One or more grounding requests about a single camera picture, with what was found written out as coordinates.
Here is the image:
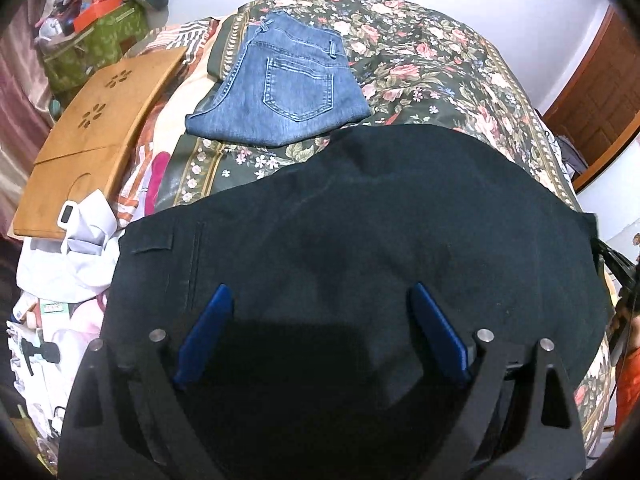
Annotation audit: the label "black pants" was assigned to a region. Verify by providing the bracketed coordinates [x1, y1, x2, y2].
[102, 125, 611, 479]

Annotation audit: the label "white crumpled clothing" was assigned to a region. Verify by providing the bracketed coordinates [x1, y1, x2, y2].
[16, 190, 122, 304]

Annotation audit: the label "wooden lap board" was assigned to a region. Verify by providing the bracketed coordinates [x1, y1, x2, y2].
[11, 48, 186, 240]

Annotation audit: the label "floral green bedspread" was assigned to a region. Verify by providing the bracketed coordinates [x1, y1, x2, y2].
[154, 0, 618, 456]

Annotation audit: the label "folded blue jeans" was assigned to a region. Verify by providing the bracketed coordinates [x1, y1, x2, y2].
[186, 11, 370, 148]

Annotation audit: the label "brown wooden door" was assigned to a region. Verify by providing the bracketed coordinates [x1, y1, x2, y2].
[544, 8, 640, 191]

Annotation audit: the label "striped pink curtain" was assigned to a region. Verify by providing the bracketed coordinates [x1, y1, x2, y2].
[1, 0, 53, 235]

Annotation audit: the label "green patterned storage bag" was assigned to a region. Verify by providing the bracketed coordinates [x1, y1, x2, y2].
[41, 1, 149, 96]

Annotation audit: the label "orange box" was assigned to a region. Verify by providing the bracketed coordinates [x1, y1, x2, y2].
[74, 0, 124, 32]

